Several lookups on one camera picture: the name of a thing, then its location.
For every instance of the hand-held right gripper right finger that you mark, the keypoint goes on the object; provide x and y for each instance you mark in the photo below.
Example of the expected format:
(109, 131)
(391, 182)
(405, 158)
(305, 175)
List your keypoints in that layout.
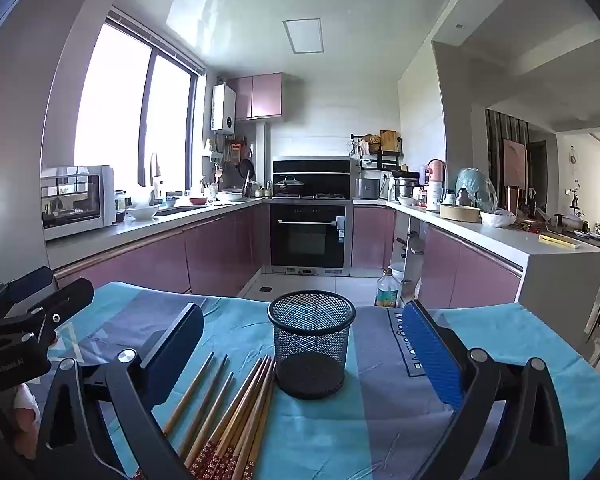
(435, 355)

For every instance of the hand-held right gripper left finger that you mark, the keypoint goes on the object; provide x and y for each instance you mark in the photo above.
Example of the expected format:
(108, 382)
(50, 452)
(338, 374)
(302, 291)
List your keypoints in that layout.
(175, 347)

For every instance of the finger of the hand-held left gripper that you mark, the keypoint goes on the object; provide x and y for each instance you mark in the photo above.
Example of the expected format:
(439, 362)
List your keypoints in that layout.
(27, 285)
(62, 302)

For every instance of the bundle of wooden chopsticks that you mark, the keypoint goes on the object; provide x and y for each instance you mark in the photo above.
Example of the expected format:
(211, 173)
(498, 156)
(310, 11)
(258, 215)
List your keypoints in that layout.
(240, 410)

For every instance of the black mesh holder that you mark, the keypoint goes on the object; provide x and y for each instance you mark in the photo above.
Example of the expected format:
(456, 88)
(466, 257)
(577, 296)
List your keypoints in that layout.
(311, 345)

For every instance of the person's left hand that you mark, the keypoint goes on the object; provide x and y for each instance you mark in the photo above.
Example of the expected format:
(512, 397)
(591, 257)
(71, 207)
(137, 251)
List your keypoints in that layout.
(27, 407)

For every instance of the cooking oil bottle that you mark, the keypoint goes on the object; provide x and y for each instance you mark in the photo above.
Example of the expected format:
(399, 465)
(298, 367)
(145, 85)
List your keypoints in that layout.
(387, 291)

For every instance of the pink base cabinets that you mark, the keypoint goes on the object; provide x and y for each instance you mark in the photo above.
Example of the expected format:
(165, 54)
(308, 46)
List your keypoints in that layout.
(472, 272)
(372, 237)
(180, 255)

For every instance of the white bucket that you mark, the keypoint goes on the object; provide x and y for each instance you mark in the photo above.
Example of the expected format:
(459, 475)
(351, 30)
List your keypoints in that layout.
(397, 271)

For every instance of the white microwave oven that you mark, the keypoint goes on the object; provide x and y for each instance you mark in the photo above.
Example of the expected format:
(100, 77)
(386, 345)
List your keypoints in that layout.
(75, 202)

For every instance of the blue grey printed tablecloth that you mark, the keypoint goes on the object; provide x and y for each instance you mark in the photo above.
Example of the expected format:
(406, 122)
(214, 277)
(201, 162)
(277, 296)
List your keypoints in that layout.
(380, 435)

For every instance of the large white bowl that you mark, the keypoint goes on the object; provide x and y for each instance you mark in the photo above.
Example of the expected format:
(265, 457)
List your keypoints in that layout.
(142, 212)

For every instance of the round bamboo steamer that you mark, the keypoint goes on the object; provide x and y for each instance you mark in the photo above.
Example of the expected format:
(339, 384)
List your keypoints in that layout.
(460, 213)

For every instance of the pink bowl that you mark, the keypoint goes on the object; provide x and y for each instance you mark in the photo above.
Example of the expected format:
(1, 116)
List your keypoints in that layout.
(198, 200)

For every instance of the white plastic bag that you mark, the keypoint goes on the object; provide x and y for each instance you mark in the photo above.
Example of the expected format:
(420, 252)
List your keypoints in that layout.
(497, 218)

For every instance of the white canister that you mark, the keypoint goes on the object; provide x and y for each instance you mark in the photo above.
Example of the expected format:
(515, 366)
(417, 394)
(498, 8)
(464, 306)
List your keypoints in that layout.
(434, 197)

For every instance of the white serving bowl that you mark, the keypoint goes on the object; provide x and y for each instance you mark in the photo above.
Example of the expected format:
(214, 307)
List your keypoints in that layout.
(229, 196)

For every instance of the yellow flat box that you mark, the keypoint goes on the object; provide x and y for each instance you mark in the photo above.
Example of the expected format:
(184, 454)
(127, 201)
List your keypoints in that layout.
(559, 241)

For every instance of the stainless steel pots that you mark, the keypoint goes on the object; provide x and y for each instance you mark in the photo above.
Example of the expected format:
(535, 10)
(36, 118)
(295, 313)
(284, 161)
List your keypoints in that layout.
(405, 186)

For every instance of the glass dome food cover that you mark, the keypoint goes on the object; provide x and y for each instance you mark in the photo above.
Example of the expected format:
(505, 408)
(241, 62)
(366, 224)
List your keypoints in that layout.
(475, 187)

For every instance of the black built-in oven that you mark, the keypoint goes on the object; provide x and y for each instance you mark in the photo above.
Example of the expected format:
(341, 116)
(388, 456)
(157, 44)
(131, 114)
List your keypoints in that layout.
(307, 237)

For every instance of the brown tumbler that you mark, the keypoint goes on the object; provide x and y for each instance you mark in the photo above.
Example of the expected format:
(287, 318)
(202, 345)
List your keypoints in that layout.
(510, 198)

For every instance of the pink kettle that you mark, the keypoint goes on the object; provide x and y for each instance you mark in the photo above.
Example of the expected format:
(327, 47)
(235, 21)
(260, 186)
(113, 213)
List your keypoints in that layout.
(435, 172)

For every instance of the black frying pan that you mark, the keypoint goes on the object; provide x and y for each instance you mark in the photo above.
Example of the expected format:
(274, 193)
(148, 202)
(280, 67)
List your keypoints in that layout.
(246, 168)

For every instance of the dining table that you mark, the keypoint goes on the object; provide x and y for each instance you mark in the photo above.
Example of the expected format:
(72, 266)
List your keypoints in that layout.
(595, 237)

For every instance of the pot with glass lid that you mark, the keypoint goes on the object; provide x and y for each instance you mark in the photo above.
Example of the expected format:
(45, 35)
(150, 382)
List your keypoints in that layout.
(289, 185)

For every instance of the kitchen window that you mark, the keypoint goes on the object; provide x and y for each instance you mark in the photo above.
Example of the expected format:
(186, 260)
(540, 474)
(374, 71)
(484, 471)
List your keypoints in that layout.
(130, 110)

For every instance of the framed painting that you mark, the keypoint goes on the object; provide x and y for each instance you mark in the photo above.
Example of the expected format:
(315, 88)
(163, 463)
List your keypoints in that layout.
(514, 165)

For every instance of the wooden cutting board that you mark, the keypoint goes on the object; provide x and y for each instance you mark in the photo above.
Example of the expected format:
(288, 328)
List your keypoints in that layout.
(388, 141)

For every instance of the black range hood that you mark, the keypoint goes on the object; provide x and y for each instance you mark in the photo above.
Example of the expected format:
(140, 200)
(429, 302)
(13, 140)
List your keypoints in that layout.
(312, 172)

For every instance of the white water heater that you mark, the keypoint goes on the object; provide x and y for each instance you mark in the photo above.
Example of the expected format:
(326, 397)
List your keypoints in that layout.
(223, 107)

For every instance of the ceiling light panel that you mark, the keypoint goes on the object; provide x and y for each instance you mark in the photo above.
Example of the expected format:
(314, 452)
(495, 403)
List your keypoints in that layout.
(303, 36)

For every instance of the black wall rack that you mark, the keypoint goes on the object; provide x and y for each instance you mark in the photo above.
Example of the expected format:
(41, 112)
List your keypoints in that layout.
(380, 157)

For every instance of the wall clock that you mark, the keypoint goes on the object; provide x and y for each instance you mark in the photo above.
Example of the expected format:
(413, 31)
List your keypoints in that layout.
(573, 156)

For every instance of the pink wall cabinets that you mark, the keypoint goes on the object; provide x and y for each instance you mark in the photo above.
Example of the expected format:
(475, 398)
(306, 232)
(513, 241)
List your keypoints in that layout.
(260, 96)

